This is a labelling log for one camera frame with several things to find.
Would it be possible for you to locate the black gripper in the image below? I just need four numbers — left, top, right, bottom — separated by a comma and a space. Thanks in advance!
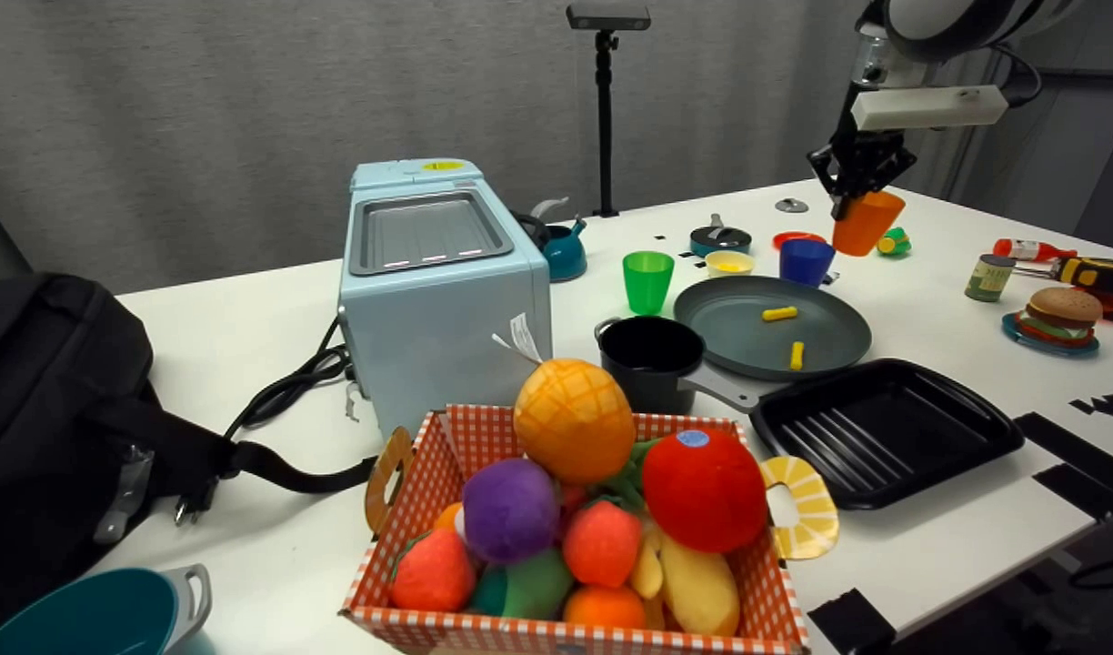
807, 113, 921, 209

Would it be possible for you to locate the orange plastic cup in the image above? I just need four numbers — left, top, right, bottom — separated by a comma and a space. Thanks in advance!
829, 190, 911, 259

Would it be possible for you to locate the blue plastic cup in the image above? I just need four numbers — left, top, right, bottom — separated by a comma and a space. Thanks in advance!
780, 238, 839, 290

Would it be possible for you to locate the small teal plate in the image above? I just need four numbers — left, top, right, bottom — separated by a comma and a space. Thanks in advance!
1001, 308, 1101, 359

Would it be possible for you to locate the green plastic cup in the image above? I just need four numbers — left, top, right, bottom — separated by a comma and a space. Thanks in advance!
620, 248, 682, 321

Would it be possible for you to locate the teal pan with dark lid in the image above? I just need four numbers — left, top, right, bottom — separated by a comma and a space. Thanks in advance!
682, 214, 757, 263

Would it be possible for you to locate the toy food can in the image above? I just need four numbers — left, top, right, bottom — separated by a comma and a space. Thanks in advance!
962, 253, 1020, 305

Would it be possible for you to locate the red toy ketchup bottle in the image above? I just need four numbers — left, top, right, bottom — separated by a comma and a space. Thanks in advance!
990, 238, 1076, 270

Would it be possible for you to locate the dark frying pan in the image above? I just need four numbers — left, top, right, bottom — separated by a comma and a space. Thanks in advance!
673, 272, 876, 382

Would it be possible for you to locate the toy burger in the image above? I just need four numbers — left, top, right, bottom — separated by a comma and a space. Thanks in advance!
1015, 283, 1106, 353

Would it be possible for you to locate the black grill tray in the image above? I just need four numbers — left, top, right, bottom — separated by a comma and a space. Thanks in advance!
749, 358, 1030, 515

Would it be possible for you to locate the brown yellow toy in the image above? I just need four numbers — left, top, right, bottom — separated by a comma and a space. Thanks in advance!
1058, 253, 1113, 323

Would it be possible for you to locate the black toy pot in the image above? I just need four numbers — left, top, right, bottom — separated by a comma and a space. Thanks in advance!
595, 314, 768, 416

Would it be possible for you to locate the teal toy kettle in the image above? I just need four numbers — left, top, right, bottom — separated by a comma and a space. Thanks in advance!
517, 192, 595, 289

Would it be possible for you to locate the yellow pineapple slice toy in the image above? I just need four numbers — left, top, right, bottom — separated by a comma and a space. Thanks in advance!
757, 452, 843, 564

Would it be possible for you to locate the red plush tomato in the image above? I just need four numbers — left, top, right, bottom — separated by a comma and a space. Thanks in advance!
641, 427, 772, 557

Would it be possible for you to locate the orange plush pineapple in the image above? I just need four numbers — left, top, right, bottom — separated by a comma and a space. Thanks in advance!
511, 358, 641, 489

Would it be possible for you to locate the yellow plush potato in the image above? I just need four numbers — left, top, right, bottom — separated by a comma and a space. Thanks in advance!
658, 533, 746, 638

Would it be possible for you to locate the light blue toaster oven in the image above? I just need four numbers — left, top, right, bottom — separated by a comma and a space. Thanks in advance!
335, 153, 558, 441

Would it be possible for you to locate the peach plush fruit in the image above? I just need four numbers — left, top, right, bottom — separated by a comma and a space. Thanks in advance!
562, 498, 648, 595

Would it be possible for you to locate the purple plush fruit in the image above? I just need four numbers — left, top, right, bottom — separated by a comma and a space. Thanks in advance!
460, 454, 564, 567

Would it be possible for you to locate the orange plush fruit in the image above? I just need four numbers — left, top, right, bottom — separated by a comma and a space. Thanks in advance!
564, 581, 653, 633

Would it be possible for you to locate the green plush fruit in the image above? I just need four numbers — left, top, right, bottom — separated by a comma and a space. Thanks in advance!
470, 546, 574, 620

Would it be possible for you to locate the red-orange plush fruit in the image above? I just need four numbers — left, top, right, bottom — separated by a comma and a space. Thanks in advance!
386, 523, 479, 615

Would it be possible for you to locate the red checkered fruit basket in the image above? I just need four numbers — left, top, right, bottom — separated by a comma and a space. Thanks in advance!
339, 399, 814, 655

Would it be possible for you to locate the black bag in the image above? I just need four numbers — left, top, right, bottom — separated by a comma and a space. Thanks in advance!
0, 270, 380, 633

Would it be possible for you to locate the teal toy pot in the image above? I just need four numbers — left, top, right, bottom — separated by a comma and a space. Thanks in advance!
0, 562, 214, 655

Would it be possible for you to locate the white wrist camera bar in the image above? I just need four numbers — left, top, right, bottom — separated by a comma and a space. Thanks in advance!
848, 82, 1010, 134

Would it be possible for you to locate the black camera tripod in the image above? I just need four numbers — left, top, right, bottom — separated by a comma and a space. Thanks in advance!
564, 0, 656, 220

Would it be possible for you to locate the black power cable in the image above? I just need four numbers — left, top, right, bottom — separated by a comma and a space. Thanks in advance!
224, 308, 358, 444

